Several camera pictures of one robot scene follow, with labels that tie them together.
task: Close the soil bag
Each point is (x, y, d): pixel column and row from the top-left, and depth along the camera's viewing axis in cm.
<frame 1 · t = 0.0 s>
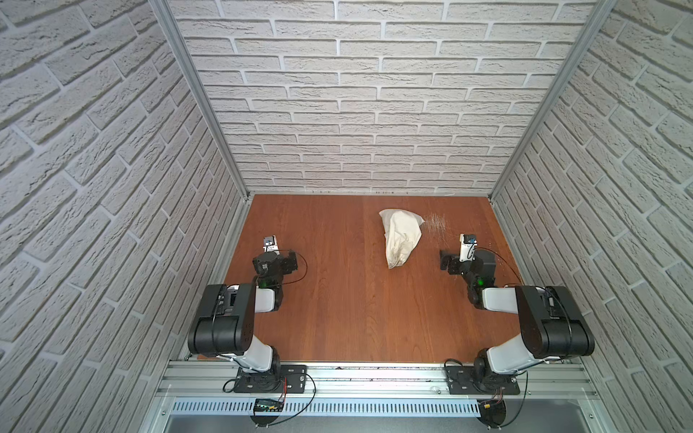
left hand: (273, 247, 94), fingers open
right hand: (447, 248, 94), fingers open
cream cloth drawstring bag: (402, 231, 101), point 7 cm above the table

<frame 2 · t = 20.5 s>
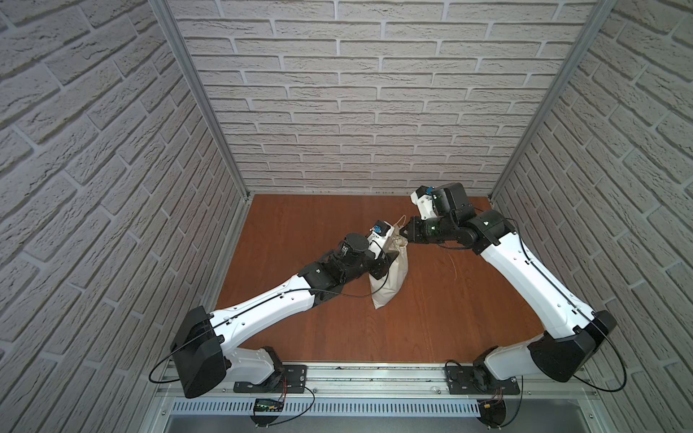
left hand: (389, 239, 73), fingers open
right hand: (393, 234, 71), fingers closed
cream cloth drawstring bag: (383, 290, 83), point 10 cm above the table

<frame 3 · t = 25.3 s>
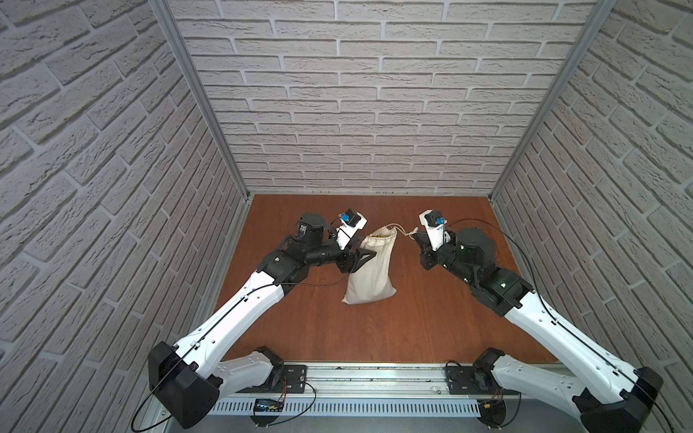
left hand: (365, 237, 70), fingers open
right hand: (409, 235, 69), fingers closed
cream cloth drawstring bag: (374, 279, 79), point 16 cm above the table

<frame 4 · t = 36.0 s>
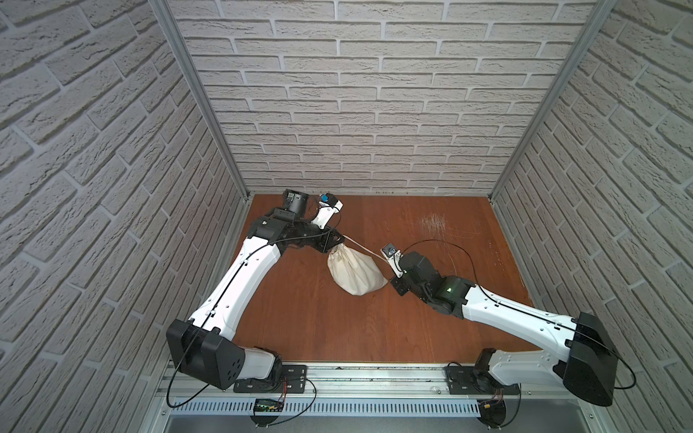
left hand: (339, 230, 74), fingers closed
right hand: (387, 269, 79), fingers closed
cream cloth drawstring bag: (355, 271, 77), point 19 cm above the table

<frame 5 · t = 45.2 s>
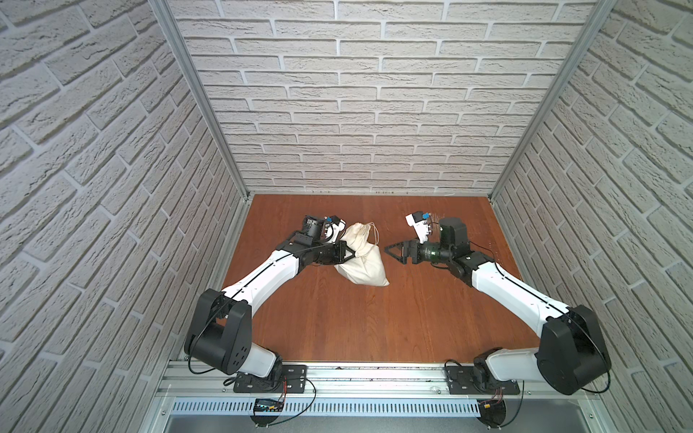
left hand: (353, 247, 83), fingers closed
right hand: (385, 251, 78), fingers open
cream cloth drawstring bag: (367, 267, 82), point 15 cm above the table

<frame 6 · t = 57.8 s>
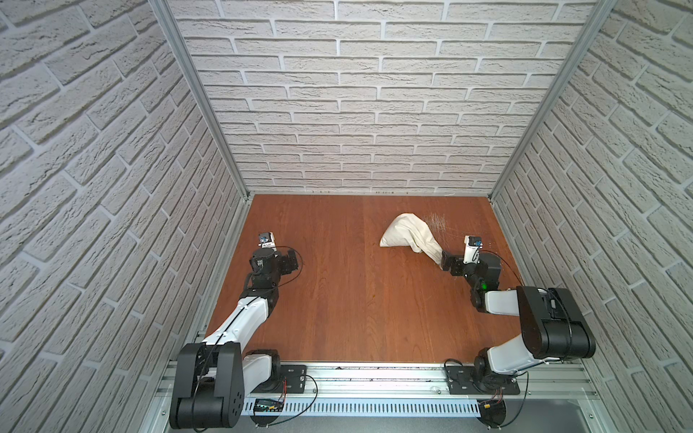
left hand: (273, 246, 88), fingers open
right hand: (449, 249, 94), fingers open
cream cloth drawstring bag: (410, 231, 97), point 11 cm above the table

